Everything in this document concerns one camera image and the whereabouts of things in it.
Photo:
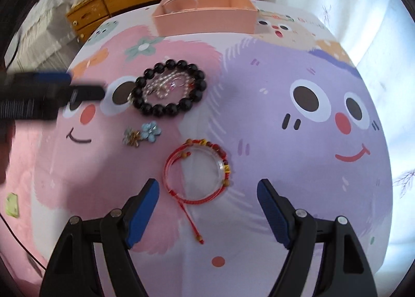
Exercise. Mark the cartoon printed tablecloth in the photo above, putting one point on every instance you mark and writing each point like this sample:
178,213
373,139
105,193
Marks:
259,105

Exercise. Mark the pink blanket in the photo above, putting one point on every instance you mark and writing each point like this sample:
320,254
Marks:
22,235

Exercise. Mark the pink storage box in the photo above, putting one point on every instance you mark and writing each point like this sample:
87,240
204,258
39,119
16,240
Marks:
201,22

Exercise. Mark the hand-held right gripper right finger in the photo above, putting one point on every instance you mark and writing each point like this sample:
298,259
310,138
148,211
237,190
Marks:
274,212

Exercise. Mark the green paper card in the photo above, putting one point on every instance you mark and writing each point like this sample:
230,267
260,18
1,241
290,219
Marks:
12,205

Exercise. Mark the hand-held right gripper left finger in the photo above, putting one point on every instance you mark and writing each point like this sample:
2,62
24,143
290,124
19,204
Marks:
142,216

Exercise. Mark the gold flower brooch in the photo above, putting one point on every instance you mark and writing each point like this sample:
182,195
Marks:
132,137

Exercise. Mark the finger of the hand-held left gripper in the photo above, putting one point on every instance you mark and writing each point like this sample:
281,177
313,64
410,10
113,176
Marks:
48,77
84,93

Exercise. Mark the blue flower hair clip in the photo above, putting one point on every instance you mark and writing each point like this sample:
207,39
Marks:
151,131

